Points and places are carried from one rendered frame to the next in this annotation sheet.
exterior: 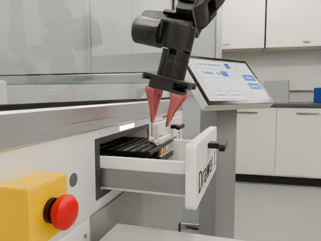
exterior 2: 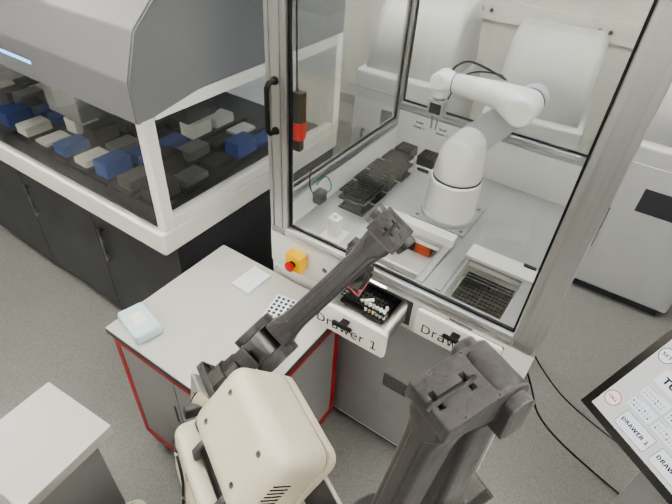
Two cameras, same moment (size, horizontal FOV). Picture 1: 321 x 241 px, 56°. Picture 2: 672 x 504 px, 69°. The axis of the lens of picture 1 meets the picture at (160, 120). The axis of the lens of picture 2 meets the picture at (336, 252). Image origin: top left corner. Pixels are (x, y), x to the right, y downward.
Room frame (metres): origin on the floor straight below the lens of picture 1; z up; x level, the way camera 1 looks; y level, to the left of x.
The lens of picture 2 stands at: (0.84, -1.16, 2.10)
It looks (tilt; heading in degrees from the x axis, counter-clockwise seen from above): 40 degrees down; 105
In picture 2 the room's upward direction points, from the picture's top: 4 degrees clockwise
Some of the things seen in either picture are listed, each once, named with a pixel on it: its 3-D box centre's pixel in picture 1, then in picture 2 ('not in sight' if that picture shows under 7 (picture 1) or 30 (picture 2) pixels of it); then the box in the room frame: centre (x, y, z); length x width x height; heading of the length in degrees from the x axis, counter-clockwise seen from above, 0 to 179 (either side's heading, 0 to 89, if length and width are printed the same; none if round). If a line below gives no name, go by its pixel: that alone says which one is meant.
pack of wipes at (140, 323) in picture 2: not in sight; (140, 322); (-0.08, -0.25, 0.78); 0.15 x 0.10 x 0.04; 150
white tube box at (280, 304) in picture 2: not in sight; (279, 311); (0.35, -0.03, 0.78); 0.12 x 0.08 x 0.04; 84
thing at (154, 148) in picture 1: (159, 146); (363, 303); (0.65, 0.00, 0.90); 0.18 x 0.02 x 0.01; 163
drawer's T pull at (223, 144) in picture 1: (217, 145); (343, 323); (0.61, -0.12, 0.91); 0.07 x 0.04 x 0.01; 163
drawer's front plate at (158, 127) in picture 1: (168, 136); (455, 339); (0.97, -0.03, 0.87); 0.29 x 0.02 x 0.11; 163
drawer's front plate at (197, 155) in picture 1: (204, 159); (347, 325); (0.62, -0.09, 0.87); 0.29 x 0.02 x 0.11; 163
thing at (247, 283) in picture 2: not in sight; (251, 280); (0.18, 0.10, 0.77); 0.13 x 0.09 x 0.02; 70
